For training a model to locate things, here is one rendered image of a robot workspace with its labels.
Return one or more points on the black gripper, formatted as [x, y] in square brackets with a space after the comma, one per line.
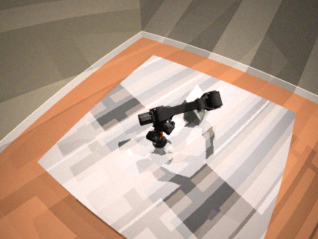
[154, 135]

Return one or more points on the dark grey stepped pedestal with shaft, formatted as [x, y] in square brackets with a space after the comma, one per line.
[160, 143]

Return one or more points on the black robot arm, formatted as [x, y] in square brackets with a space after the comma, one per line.
[161, 114]

